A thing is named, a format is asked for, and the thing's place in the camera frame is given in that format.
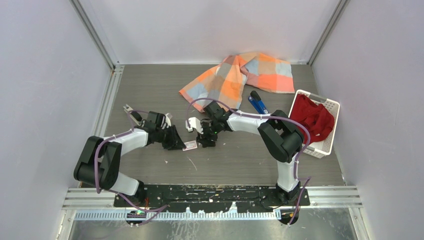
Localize orange checkered cloth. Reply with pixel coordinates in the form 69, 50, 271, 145
179, 52, 295, 112

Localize aluminium slotted rail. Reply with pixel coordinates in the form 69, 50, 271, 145
74, 210, 281, 221

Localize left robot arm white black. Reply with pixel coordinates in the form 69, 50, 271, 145
73, 111, 186, 207

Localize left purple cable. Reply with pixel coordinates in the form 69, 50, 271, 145
94, 109, 170, 226

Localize red white staple box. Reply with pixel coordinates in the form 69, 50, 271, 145
182, 140, 198, 151

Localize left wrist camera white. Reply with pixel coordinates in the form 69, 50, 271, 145
165, 113, 173, 127

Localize blue stapler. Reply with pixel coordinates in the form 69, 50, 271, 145
248, 90, 269, 115

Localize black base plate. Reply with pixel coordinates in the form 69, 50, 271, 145
113, 184, 310, 213

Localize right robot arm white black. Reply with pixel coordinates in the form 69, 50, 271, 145
186, 101, 305, 206

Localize red cloth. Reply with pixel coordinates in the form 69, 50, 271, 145
289, 94, 335, 143

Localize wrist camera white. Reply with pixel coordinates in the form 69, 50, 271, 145
185, 117, 203, 135
165, 113, 173, 127

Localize black beige stapler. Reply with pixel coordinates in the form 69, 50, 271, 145
123, 104, 143, 127

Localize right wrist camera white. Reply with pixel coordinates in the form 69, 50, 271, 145
185, 117, 203, 135

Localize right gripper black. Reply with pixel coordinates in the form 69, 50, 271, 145
197, 119, 221, 148

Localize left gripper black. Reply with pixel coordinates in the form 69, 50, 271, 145
155, 124, 186, 151

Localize white plastic basket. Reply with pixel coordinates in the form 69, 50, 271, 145
288, 89, 340, 159

